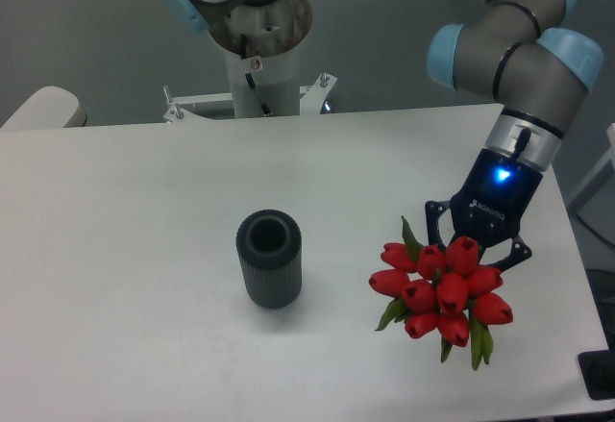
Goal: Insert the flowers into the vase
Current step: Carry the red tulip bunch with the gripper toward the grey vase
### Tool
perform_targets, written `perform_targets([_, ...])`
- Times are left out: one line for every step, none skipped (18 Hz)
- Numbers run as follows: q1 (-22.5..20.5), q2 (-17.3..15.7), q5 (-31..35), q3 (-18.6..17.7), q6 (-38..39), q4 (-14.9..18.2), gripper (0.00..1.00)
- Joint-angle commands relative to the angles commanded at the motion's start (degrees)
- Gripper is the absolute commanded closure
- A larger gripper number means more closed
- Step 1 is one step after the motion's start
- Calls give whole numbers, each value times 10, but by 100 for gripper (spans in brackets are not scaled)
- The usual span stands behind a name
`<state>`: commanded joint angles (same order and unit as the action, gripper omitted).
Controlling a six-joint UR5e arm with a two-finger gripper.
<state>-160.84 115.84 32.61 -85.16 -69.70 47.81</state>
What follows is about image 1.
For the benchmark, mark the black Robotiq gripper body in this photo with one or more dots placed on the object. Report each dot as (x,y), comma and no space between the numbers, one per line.
(490,204)

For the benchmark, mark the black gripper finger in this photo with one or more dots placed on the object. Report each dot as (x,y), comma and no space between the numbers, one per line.
(503,254)
(434,210)

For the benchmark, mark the red tulip bouquet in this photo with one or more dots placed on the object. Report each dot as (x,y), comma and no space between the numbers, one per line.
(444,290)

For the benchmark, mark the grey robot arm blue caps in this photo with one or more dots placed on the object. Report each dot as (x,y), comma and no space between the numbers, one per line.
(519,55)

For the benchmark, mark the dark grey ribbed vase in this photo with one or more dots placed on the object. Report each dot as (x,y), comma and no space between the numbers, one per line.
(269,248)

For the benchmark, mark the white furniture at right edge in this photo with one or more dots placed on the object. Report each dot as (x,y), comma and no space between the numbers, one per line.
(598,175)

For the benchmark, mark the black box at table edge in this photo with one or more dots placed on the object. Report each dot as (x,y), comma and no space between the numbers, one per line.
(597,369)

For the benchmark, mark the white chair armrest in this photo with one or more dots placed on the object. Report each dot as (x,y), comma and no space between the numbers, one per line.
(48,108)

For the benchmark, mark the white metal base frame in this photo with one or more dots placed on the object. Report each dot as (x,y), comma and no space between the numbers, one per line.
(305,100)

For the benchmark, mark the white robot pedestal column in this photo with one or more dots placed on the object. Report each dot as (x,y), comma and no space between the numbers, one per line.
(261,45)

